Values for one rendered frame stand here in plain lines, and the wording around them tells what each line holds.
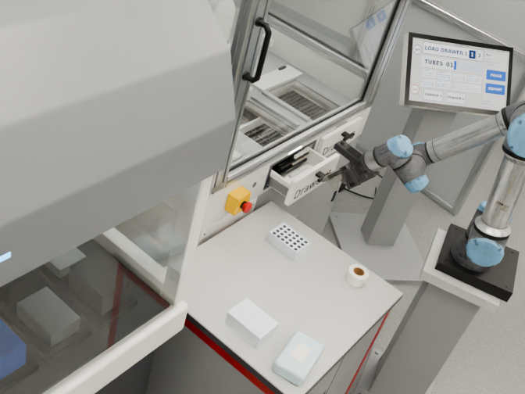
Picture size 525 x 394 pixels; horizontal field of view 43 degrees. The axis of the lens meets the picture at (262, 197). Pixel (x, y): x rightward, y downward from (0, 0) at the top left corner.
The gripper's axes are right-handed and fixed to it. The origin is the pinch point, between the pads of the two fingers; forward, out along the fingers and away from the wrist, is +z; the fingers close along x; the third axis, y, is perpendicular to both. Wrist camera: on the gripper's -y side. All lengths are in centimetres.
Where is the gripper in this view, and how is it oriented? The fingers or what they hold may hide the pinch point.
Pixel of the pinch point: (326, 176)
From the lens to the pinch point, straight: 238.7
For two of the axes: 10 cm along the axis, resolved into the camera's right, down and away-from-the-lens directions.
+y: 4.9, 8.7, 0.3
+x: 6.1, -3.8, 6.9
